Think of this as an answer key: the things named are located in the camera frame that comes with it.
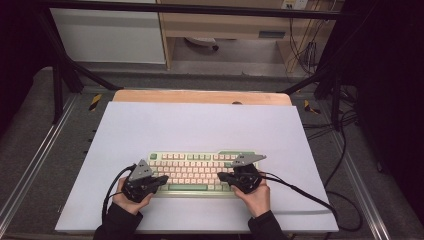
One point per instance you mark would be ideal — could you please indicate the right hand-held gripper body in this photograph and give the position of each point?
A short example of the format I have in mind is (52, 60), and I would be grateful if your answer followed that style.
(247, 180)

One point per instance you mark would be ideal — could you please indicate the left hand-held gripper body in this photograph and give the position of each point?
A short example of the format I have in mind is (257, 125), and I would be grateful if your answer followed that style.
(138, 188)

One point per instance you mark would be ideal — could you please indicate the green and cream keyboard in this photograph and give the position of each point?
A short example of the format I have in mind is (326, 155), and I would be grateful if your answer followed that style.
(193, 171)

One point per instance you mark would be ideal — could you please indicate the person's left hand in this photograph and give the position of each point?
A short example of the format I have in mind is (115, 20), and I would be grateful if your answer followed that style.
(131, 206)

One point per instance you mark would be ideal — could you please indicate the person's right hand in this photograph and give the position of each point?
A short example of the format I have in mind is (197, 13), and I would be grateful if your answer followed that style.
(257, 201)

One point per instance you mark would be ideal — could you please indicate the white board mat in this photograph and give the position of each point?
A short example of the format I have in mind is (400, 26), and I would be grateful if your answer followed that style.
(200, 126)

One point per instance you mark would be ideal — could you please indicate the yellow black tape strip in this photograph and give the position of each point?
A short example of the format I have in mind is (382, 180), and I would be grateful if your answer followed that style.
(310, 107)
(95, 102)

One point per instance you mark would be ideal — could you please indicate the black metal stand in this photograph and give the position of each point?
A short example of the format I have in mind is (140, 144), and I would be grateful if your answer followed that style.
(58, 83)
(335, 93)

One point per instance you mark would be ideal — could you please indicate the white chair base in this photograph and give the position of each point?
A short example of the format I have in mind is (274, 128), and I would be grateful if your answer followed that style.
(201, 41)

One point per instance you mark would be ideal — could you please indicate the light wooden desk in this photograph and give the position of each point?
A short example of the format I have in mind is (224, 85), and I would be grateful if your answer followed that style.
(226, 25)

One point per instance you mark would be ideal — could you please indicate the white cabinet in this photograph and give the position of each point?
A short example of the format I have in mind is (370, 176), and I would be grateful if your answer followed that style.
(106, 36)

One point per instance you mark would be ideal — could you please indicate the black metal crossbar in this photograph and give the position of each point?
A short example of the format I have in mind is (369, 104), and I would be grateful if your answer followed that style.
(186, 8)

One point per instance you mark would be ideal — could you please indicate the white power strip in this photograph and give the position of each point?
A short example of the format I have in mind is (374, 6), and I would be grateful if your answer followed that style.
(295, 4)

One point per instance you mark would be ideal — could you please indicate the aluminium rail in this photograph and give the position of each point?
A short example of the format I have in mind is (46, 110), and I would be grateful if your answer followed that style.
(360, 186)
(36, 163)

